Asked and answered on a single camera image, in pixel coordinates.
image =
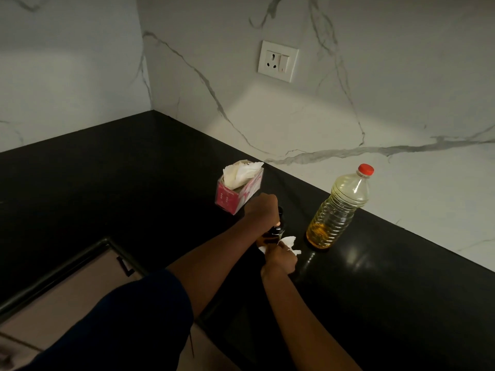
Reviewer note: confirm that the white wall socket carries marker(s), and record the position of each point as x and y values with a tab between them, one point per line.
278	61

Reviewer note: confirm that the person's left forearm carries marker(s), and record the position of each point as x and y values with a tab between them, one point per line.
216	266

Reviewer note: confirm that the large clear plastic oil bottle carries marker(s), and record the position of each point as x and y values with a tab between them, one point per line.
338	214

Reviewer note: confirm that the beige lower cabinet front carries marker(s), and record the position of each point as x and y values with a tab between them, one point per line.
50	309

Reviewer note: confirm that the person's right forearm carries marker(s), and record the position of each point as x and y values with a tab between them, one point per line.
305	328

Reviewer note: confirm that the black small bottle cap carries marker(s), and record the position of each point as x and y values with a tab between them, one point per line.
279	224

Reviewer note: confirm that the single tissue sheet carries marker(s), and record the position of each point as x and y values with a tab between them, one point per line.
289	241

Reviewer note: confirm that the person's left hand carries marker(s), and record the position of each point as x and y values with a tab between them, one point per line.
263	210

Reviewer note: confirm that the white tissues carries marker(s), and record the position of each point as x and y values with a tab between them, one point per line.
241	173

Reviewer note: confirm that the person's right hand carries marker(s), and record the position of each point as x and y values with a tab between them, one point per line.
279	260

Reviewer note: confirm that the black countertop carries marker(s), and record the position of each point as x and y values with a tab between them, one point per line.
96	181

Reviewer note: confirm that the red bottle cap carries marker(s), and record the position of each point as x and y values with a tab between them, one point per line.
366	169

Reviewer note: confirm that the pink tissue box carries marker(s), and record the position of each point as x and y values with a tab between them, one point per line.
231	200

